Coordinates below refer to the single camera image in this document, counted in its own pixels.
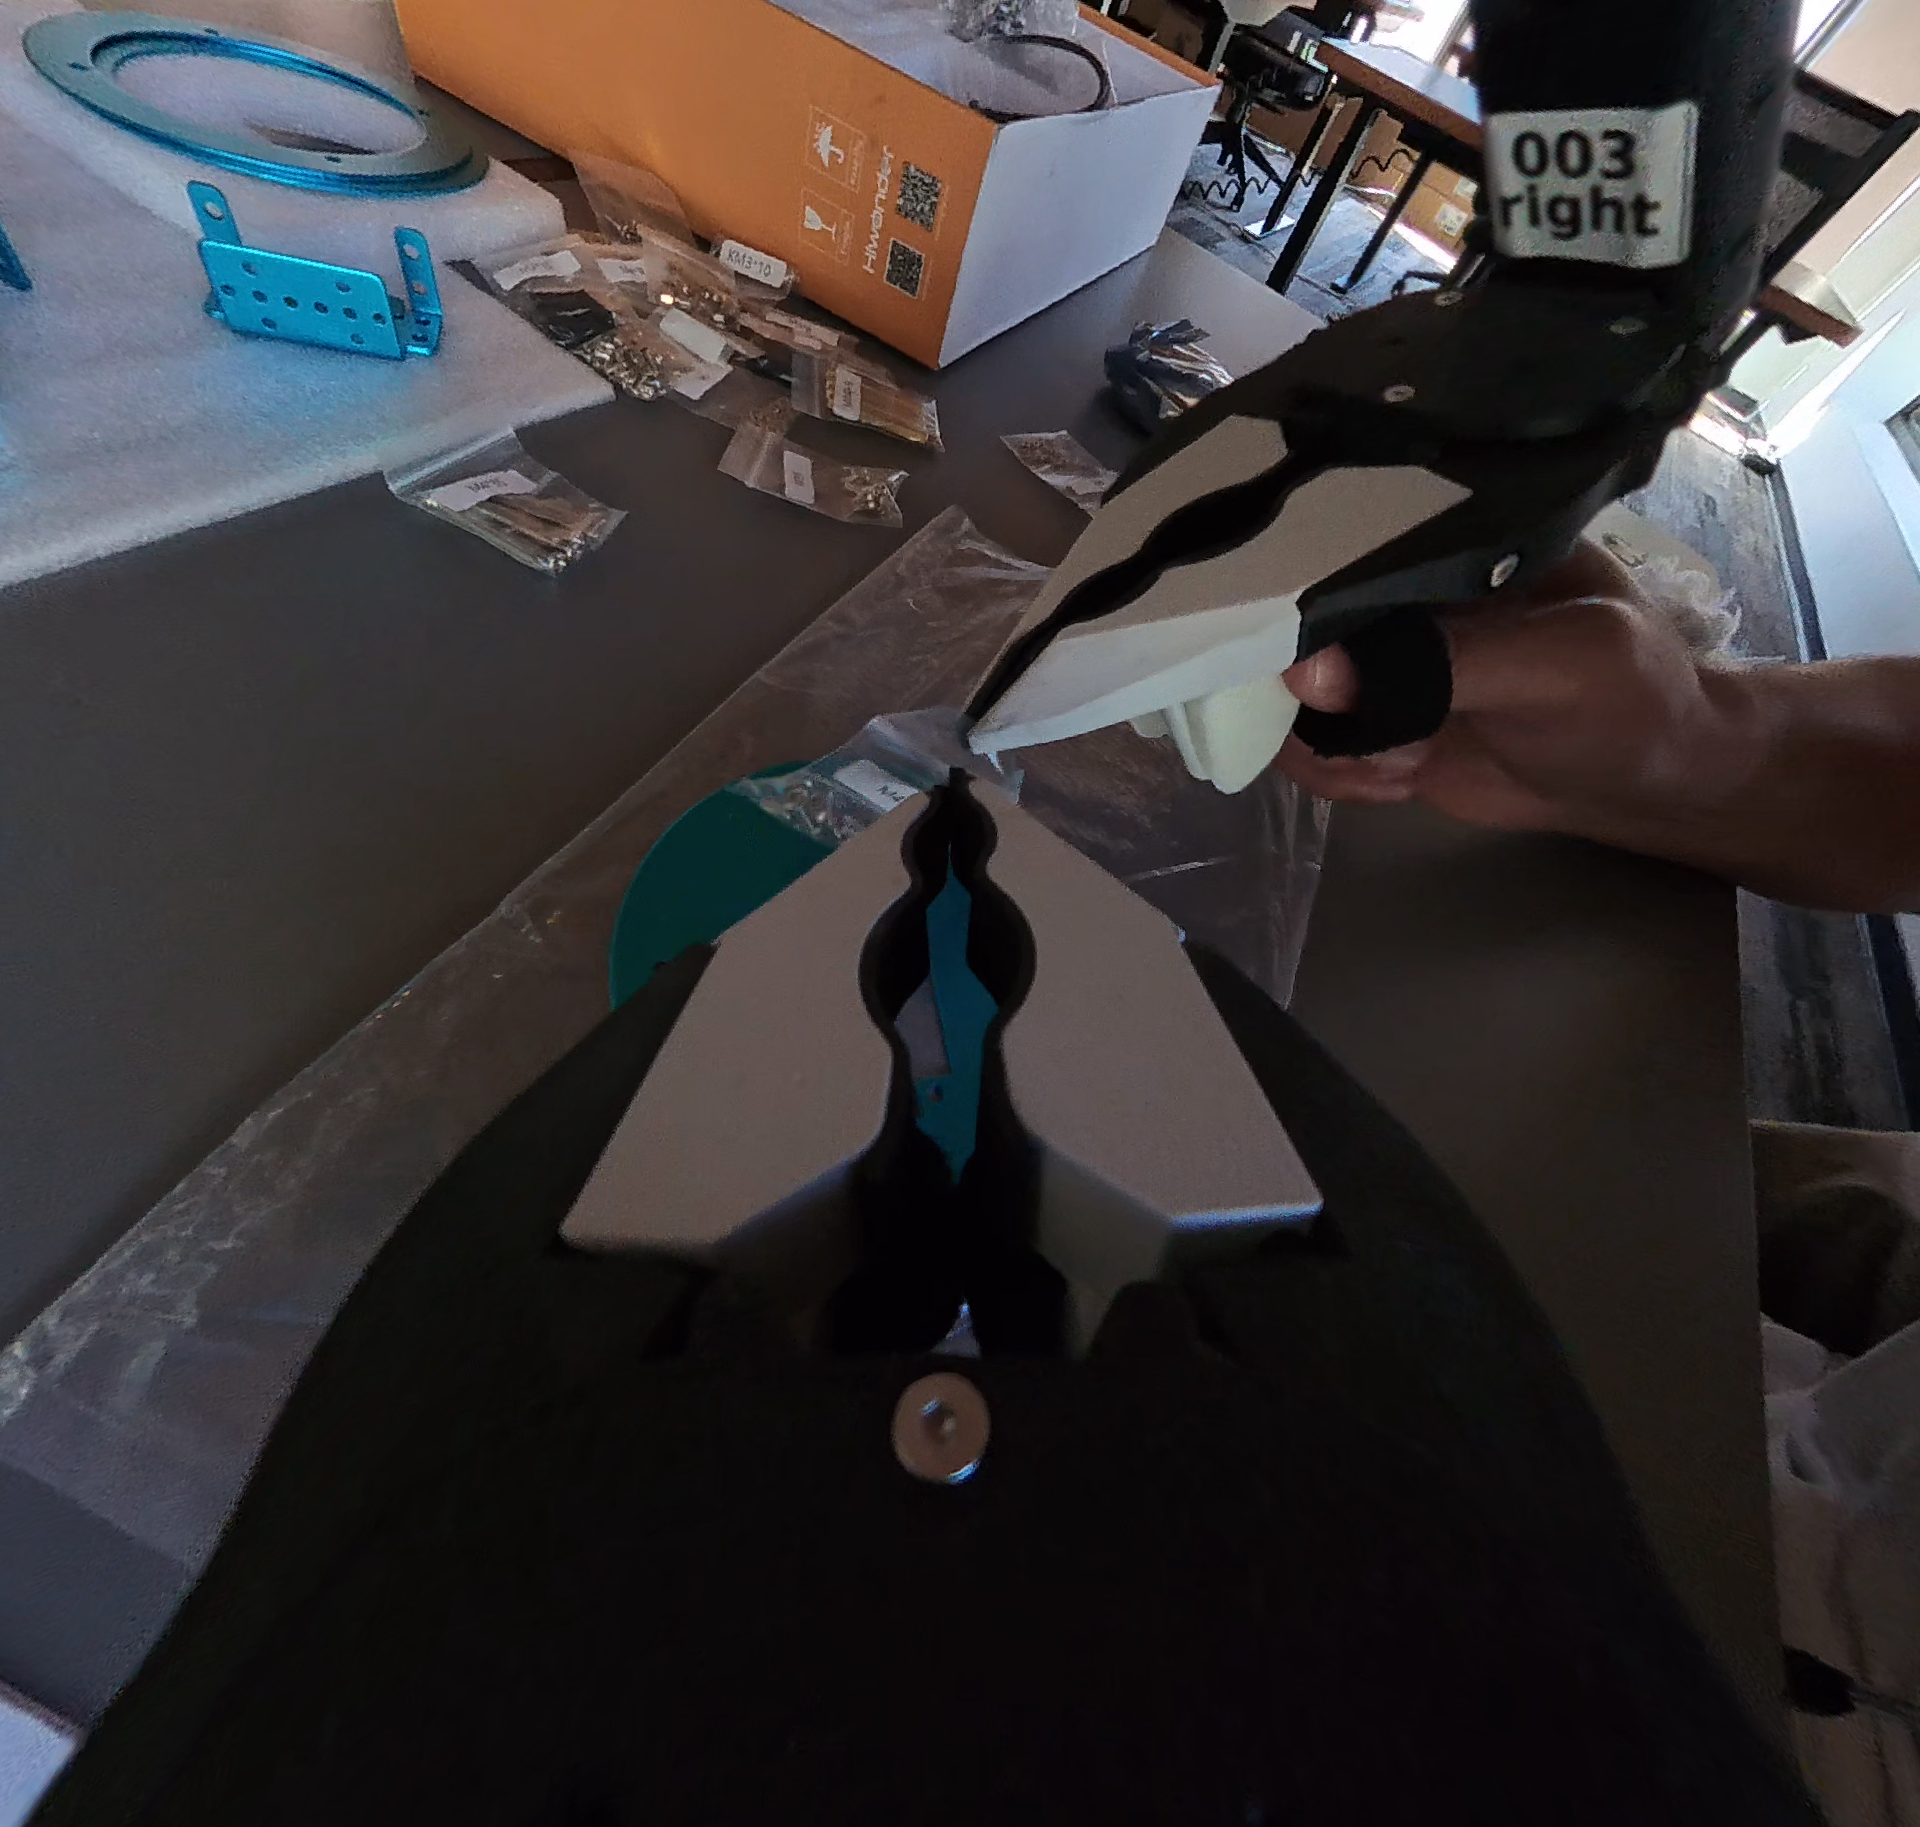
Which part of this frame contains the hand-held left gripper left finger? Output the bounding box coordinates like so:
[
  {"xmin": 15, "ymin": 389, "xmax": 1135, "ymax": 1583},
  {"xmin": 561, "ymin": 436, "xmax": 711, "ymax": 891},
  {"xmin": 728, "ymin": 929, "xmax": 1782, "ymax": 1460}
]
[{"xmin": 556, "ymin": 784, "xmax": 964, "ymax": 1356}]

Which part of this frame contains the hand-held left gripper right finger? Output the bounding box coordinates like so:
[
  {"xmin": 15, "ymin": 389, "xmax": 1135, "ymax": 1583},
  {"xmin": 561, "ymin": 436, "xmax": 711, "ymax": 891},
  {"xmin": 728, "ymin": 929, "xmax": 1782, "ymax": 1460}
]
[{"xmin": 964, "ymin": 784, "xmax": 1323, "ymax": 1356}]

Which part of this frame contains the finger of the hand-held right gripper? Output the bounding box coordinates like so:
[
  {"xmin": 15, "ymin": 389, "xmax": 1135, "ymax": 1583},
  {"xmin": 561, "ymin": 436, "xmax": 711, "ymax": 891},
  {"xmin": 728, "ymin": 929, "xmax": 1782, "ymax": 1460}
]
[
  {"xmin": 964, "ymin": 450, "xmax": 1478, "ymax": 770},
  {"xmin": 997, "ymin": 410, "xmax": 1294, "ymax": 677}
]

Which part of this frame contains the teal round metal plate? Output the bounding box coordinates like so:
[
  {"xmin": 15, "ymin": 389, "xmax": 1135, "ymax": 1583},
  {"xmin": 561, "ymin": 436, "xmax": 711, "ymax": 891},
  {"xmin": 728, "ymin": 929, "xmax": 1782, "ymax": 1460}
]
[{"xmin": 606, "ymin": 763, "xmax": 1005, "ymax": 1185}]

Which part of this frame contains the small clear screw bag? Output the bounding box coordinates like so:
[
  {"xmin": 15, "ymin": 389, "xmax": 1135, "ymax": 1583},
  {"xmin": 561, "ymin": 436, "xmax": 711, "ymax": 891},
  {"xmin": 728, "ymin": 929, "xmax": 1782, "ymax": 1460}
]
[{"xmin": 762, "ymin": 718, "xmax": 1021, "ymax": 851}]

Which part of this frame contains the large clear plastic bag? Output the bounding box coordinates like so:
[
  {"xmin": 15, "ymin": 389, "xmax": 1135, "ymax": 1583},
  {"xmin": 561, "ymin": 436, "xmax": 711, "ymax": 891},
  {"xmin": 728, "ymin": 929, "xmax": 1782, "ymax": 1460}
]
[{"xmin": 0, "ymin": 508, "xmax": 1335, "ymax": 1724}]

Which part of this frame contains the person's right hand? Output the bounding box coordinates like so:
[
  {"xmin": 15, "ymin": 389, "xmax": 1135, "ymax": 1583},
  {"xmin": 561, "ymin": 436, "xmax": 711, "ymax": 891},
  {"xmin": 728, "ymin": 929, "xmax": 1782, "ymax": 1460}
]
[{"xmin": 1274, "ymin": 541, "xmax": 1729, "ymax": 842}]

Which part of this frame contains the small bag of nuts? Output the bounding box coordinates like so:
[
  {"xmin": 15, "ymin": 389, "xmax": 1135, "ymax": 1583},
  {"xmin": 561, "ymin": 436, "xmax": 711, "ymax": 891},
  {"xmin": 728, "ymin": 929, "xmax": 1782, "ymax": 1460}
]
[{"xmin": 1000, "ymin": 428, "xmax": 1122, "ymax": 519}]

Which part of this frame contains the dark antistatic bag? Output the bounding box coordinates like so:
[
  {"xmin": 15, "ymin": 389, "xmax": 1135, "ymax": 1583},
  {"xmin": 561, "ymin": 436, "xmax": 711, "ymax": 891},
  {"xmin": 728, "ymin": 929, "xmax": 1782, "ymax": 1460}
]
[{"xmin": 1106, "ymin": 317, "xmax": 1243, "ymax": 436}]

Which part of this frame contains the labelled bag of short screws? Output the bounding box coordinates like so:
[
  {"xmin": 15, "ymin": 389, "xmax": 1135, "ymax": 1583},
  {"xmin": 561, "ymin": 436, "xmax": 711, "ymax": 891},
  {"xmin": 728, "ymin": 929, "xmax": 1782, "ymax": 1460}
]
[{"xmin": 716, "ymin": 409, "xmax": 912, "ymax": 529}]

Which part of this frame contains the pile of small hardware bags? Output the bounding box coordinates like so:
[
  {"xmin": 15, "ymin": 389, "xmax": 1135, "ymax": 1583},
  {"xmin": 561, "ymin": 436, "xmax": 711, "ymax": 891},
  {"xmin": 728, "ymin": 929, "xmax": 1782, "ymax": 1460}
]
[{"xmin": 449, "ymin": 154, "xmax": 949, "ymax": 451}]

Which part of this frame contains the orange cardboard box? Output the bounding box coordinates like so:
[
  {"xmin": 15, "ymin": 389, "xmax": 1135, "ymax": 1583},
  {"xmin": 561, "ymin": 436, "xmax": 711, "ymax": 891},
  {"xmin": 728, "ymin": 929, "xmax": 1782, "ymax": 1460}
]
[{"xmin": 375, "ymin": 0, "xmax": 1221, "ymax": 371}]

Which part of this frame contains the bag of long screws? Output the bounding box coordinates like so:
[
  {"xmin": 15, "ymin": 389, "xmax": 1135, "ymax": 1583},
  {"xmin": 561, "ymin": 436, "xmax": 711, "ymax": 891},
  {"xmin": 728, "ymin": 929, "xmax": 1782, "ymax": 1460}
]
[{"xmin": 388, "ymin": 426, "xmax": 632, "ymax": 579}]

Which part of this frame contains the person's white shirt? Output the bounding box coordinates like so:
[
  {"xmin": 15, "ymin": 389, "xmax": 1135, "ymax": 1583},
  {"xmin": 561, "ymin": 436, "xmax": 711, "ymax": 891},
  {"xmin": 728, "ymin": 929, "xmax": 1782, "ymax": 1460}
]
[{"xmin": 1762, "ymin": 1317, "xmax": 1920, "ymax": 1827}]

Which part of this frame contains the white foam sheet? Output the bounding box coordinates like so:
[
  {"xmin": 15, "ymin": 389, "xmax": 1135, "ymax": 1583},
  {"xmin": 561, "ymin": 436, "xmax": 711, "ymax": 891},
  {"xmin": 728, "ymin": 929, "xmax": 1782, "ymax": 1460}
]
[{"xmin": 0, "ymin": 0, "xmax": 643, "ymax": 587}]

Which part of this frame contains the wood-topped black-frame desk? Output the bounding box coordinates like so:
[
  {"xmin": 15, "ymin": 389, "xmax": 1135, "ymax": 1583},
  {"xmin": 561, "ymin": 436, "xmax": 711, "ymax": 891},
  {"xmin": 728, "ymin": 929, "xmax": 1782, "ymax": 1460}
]
[{"xmin": 1267, "ymin": 33, "xmax": 1862, "ymax": 346}]

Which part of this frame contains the black cable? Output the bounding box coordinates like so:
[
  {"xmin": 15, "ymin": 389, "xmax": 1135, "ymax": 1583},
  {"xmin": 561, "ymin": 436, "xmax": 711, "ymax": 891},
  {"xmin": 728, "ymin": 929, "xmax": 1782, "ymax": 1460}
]
[{"xmin": 959, "ymin": 30, "xmax": 1122, "ymax": 121}]

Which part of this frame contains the blue metal U bracket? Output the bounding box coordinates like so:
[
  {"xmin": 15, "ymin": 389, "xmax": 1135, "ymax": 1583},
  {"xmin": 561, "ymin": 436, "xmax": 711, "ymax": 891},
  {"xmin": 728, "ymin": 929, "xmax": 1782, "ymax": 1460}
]
[{"xmin": 186, "ymin": 181, "xmax": 447, "ymax": 363}]

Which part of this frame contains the blue metal ring plate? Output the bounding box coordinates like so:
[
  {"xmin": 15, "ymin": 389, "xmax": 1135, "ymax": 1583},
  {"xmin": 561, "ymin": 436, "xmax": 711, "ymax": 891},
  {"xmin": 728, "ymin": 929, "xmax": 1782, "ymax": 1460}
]
[{"xmin": 22, "ymin": 8, "xmax": 489, "ymax": 200}]

